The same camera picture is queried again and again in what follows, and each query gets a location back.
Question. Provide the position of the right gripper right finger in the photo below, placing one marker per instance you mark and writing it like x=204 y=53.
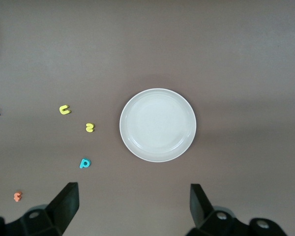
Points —
x=206 y=216

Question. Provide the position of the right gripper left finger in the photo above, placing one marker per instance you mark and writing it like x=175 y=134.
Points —
x=59 y=211

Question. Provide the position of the teal foam letter p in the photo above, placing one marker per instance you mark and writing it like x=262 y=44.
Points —
x=81 y=165

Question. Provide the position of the yellow foam letter s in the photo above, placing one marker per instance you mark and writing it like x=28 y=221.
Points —
x=89 y=127

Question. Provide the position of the yellow foam letter u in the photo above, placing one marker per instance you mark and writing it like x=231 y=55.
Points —
x=61 y=110

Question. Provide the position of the orange foam letter f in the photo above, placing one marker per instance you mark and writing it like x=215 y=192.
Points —
x=17 y=196

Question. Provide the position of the beige round plate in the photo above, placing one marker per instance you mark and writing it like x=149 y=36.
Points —
x=158 y=125

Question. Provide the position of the brown table cover sheet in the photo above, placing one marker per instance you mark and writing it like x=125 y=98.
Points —
x=147 y=49

